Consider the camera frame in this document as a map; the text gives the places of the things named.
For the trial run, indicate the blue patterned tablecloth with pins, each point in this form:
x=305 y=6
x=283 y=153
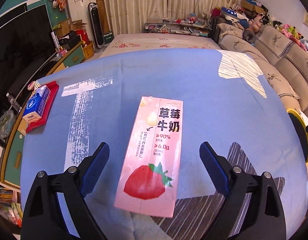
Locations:
x=98 y=100

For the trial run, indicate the beige sofa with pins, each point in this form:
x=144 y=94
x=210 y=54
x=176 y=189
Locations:
x=282 y=61

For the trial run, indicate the black curved television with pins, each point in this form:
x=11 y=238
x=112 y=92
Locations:
x=25 y=45

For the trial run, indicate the blue tissue pack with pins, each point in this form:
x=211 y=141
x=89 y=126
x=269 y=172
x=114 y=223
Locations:
x=36 y=104

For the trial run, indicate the row of plush toys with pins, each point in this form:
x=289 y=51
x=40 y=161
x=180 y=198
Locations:
x=289 y=32

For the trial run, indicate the grey neck pillow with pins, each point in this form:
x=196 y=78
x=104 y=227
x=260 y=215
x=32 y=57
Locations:
x=249 y=36

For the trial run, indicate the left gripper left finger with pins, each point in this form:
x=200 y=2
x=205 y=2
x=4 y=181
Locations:
x=42 y=216

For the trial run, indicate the cluttered glass low table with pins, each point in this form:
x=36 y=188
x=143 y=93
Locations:
x=183 y=27

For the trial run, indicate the yellow rimmed dark trash bin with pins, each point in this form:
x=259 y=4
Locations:
x=301 y=130

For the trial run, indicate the small water bottle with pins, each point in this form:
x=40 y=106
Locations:
x=13 y=102

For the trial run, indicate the pink strawberry milk carton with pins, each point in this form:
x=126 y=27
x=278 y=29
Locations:
x=149 y=176

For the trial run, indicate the stacked cardboard boxes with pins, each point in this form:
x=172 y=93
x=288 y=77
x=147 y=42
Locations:
x=253 y=7

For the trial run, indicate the black tower fan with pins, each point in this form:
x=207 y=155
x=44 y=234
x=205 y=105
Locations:
x=96 y=25

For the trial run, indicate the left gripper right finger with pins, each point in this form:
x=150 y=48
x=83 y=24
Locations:
x=264 y=218

